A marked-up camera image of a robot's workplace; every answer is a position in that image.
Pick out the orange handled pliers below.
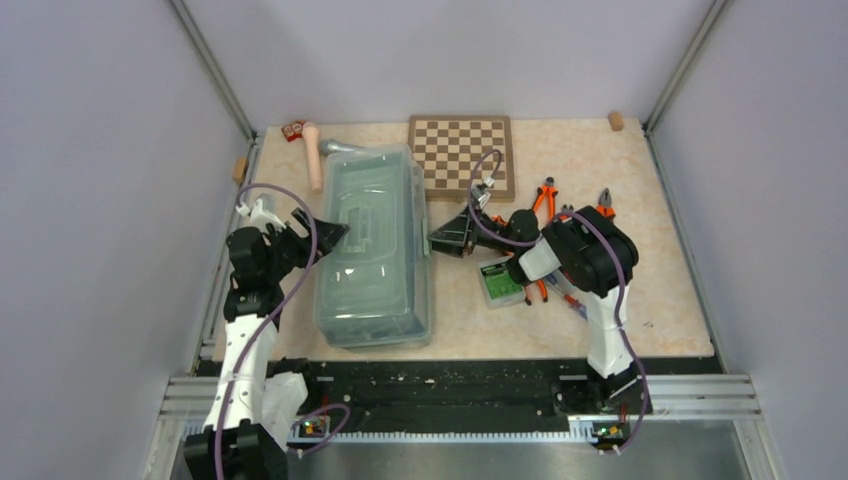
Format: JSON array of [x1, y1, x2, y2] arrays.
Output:
[[596, 188, 616, 221]]

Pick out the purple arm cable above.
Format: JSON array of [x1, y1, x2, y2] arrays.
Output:
[[467, 149, 652, 458], [213, 182, 352, 480]]

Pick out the aluminium frame post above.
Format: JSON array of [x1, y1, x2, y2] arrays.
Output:
[[165, 0, 257, 142], [642, 0, 734, 138]]

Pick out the wooden chessboard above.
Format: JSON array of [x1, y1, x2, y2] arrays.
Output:
[[408, 114, 516, 202]]

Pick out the green screw bit box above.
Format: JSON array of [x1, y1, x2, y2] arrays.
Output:
[[477, 256, 525, 310]]

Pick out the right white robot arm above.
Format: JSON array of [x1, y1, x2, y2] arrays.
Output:
[[313, 202, 639, 412]]

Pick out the aluminium frame post right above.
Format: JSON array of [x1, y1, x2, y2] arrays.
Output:
[[642, 0, 734, 138]]

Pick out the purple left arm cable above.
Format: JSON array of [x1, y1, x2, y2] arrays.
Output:
[[213, 182, 352, 480]]

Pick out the wooden handle hammer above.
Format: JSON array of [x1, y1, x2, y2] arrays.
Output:
[[301, 121, 363, 194]]

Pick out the small red printed box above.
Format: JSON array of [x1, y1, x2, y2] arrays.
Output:
[[280, 120, 307, 143]]

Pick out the green plastic tool box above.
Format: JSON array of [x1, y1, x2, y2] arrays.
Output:
[[313, 144, 432, 350]]

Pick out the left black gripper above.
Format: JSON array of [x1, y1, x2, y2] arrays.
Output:
[[266, 208, 350, 280]]

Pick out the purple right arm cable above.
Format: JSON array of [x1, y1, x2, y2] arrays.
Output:
[[467, 149, 652, 458]]

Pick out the aluminium frame post left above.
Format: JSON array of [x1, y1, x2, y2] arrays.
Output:
[[165, 0, 257, 142]]

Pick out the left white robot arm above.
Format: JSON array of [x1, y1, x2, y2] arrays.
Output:
[[184, 209, 349, 479]]

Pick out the small orange pliers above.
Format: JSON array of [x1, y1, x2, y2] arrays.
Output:
[[559, 204, 574, 220]]

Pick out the orange diagonal cutters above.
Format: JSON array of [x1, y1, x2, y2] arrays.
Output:
[[532, 176, 558, 226]]

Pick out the wooden block at left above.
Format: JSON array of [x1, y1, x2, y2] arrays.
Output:
[[231, 157, 249, 185]]

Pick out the blue handled screwdriver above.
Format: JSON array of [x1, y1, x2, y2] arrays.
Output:
[[558, 286, 588, 320]]

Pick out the orange long nose pliers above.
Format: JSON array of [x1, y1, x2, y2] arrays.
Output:
[[523, 280, 549, 306]]

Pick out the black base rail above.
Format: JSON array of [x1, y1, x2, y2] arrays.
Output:
[[198, 357, 723, 439]]

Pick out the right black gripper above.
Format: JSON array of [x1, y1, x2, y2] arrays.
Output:
[[427, 200, 519, 259]]

